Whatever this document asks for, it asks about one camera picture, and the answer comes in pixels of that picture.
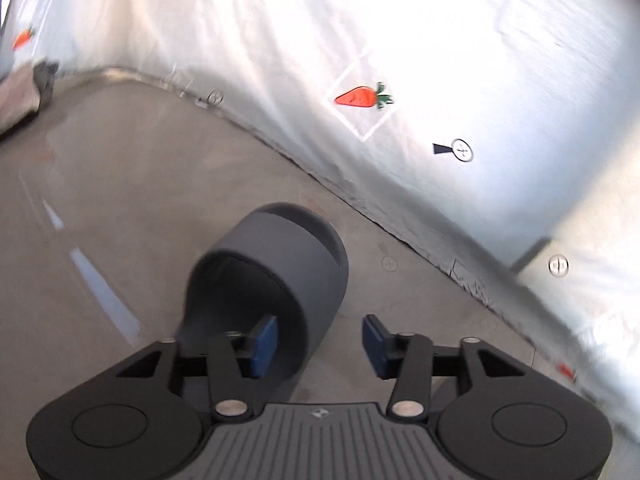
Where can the black slide sandal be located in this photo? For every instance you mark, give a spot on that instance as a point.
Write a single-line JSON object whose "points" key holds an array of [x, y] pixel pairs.
{"points": [[281, 259]]}

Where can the tan white sneaker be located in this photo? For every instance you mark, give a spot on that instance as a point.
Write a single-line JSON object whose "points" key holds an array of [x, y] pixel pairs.
{"points": [[25, 92]]}

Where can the white printed bed sheet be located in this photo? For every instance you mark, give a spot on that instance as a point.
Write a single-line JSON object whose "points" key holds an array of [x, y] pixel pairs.
{"points": [[498, 138]]}

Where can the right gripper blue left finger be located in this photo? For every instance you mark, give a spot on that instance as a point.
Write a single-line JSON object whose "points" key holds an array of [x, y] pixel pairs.
{"points": [[237, 366]]}

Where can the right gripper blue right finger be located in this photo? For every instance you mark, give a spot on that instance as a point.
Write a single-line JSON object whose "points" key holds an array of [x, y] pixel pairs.
{"points": [[407, 360]]}

